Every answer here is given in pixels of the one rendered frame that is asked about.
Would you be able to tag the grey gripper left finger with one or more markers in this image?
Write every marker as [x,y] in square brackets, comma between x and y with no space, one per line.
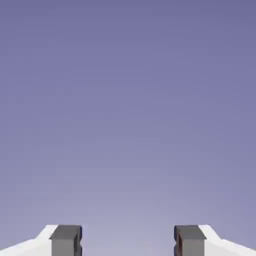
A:
[64,240]

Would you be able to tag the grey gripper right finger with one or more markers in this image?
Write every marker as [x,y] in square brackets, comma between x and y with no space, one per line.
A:
[192,240]

